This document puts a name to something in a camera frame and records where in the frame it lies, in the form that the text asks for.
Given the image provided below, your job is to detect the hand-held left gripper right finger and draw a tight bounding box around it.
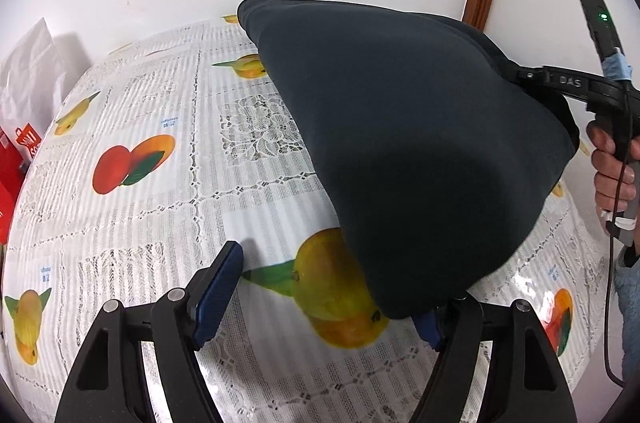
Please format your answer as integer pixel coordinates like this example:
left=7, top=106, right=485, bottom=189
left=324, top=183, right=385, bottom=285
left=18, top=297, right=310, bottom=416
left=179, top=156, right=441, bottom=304
left=410, top=295, right=577, bottom=423

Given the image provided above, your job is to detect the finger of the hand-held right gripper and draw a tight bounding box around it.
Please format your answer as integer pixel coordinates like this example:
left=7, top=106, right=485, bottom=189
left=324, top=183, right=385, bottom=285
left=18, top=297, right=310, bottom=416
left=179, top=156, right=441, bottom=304
left=502, top=60, right=627, bottom=105

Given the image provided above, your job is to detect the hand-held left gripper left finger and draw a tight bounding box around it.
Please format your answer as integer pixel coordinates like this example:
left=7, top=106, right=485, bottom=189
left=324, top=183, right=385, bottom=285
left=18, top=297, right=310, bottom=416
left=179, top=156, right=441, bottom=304
left=54, top=239, right=244, bottom=423

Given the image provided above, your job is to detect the black sweatshirt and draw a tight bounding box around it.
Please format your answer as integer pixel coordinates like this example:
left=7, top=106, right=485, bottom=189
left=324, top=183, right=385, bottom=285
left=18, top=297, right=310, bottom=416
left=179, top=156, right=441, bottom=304
left=236, top=0, right=581, bottom=321

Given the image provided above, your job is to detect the person's right hand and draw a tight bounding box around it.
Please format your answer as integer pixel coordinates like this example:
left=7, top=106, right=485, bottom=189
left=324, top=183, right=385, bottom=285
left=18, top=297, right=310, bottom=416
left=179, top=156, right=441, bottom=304
left=586, top=122, right=640, bottom=216

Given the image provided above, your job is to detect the fruit print lace tablecloth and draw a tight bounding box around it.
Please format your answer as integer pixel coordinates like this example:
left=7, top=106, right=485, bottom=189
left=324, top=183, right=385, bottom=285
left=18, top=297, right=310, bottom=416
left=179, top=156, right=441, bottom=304
left=0, top=16, right=623, bottom=423

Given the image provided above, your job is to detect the white paper bag red label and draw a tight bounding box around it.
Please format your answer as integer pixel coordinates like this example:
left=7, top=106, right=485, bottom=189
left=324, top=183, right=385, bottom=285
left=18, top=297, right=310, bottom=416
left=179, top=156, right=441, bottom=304
left=0, top=17, right=69, bottom=160

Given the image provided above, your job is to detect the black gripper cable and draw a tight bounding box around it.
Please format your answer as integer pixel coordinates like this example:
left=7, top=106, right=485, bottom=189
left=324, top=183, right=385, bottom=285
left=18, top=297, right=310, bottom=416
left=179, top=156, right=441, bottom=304
left=603, top=86, right=633, bottom=386

